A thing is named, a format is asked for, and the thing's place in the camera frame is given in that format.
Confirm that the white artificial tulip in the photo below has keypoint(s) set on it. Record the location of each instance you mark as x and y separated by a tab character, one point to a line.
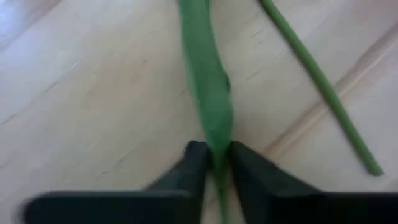
208	77

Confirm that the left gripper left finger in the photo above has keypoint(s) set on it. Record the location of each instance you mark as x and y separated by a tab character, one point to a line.
140	208

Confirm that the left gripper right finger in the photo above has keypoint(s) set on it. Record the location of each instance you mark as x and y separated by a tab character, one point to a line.
295	208

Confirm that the green flower stem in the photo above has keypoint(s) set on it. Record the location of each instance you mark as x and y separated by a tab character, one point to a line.
321	84

